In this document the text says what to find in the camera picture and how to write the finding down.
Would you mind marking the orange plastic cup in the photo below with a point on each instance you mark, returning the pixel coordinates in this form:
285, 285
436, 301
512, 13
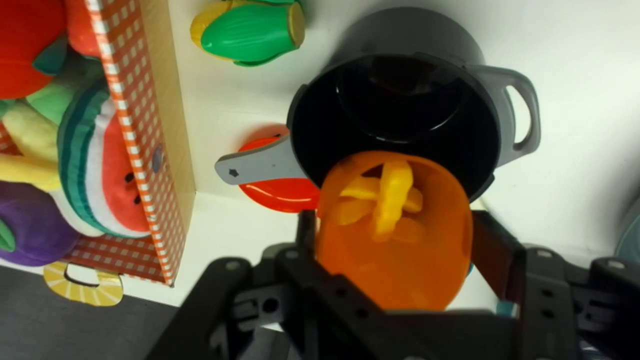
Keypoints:
398, 229

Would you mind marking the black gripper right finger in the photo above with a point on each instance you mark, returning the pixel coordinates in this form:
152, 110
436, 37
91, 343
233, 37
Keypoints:
561, 305

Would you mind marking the red plush tomato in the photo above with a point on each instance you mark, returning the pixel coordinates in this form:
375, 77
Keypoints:
32, 44

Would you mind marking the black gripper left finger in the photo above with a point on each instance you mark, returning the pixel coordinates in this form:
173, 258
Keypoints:
286, 306

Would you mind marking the plush watermelon slice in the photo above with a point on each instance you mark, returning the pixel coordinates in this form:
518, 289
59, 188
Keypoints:
94, 169

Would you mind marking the purple plush eggplant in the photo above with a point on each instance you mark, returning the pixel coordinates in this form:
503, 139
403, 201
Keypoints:
32, 231

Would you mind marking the red plate with grey spatula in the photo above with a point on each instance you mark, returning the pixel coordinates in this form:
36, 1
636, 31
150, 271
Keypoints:
267, 171

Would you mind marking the black toy pot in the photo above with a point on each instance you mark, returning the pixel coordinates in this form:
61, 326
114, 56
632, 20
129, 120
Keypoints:
415, 80

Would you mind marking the green toy corn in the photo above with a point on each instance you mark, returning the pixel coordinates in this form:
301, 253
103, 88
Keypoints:
249, 33

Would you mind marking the red checkered toy basket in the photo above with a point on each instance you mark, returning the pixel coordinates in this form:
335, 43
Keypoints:
129, 47

